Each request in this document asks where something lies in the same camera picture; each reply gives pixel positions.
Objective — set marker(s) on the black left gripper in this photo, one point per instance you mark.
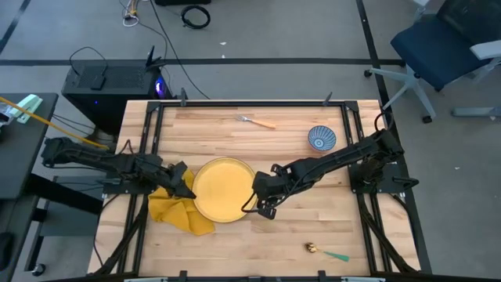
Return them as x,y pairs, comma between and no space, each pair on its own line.
164,174

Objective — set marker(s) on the black aluminium table frame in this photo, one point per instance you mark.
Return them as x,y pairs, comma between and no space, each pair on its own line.
153,129

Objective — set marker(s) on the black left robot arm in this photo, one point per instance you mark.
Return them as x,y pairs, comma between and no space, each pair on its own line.
117,162

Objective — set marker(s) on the yellow cloth napkin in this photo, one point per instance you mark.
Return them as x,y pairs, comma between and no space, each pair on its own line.
176,213

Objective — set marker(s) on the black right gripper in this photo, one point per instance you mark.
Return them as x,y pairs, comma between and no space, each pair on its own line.
283,184

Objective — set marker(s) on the black computer tower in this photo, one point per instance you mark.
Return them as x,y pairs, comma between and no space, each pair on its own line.
109,92

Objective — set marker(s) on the black side desk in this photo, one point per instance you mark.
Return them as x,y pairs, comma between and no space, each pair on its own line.
23,156

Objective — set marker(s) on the grey floor bar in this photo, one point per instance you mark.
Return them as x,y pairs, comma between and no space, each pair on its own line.
475,112

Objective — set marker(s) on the patterned ceramic bowl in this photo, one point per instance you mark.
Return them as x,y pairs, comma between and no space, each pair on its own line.
321,138

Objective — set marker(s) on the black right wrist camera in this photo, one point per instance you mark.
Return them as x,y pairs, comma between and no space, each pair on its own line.
264,185

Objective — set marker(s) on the mint green stapler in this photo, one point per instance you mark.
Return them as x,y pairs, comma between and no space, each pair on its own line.
25,107

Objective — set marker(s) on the round yellow plate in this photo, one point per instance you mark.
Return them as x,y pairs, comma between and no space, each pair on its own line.
223,192

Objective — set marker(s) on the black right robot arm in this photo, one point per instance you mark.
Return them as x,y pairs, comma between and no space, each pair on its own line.
340,154

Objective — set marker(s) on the blue office chair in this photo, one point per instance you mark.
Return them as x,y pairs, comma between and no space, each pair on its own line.
434,51

